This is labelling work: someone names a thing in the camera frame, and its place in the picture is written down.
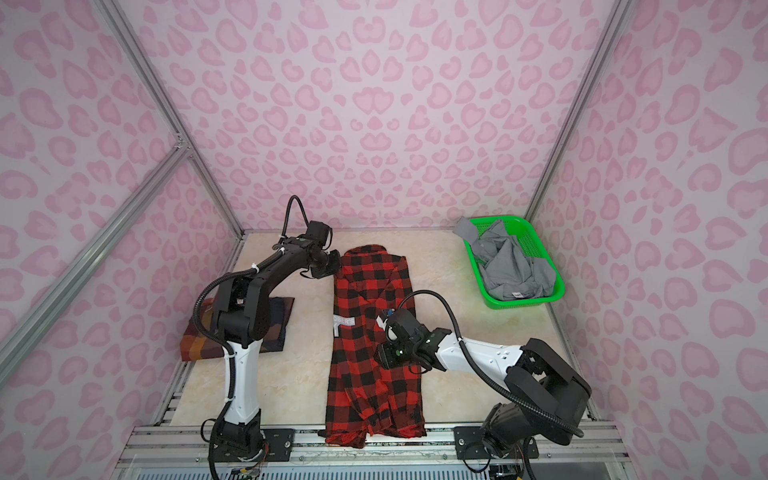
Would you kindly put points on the red black plaid shirt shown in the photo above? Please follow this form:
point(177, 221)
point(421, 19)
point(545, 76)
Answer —
point(364, 398)

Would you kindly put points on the green plastic basket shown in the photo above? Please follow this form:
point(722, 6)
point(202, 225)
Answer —
point(532, 246)

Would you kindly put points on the left corner aluminium post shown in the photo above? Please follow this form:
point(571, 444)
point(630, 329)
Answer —
point(126, 36)

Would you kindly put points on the aluminium frame diagonal bar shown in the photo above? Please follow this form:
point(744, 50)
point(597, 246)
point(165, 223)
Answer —
point(39, 319)

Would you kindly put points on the grey shirt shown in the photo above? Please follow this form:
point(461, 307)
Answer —
point(507, 273)

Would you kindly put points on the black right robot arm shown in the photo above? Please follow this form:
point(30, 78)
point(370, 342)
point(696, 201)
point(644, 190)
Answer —
point(544, 395)

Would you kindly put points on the corner aluminium post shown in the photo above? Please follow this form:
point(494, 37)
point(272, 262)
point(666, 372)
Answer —
point(126, 36)
point(620, 15)

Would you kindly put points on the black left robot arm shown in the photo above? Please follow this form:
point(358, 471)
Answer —
point(235, 312)

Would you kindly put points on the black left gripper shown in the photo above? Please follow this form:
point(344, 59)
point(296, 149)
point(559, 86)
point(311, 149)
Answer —
point(335, 254)

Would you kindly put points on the right corner aluminium post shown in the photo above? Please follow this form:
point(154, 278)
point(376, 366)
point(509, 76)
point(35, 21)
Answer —
point(620, 15)

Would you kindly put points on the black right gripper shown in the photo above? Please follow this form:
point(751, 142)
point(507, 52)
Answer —
point(384, 355)

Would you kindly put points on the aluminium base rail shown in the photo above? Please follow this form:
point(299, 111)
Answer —
point(448, 451)

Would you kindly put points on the folded brown plaid shirt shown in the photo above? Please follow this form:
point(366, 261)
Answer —
point(194, 346)

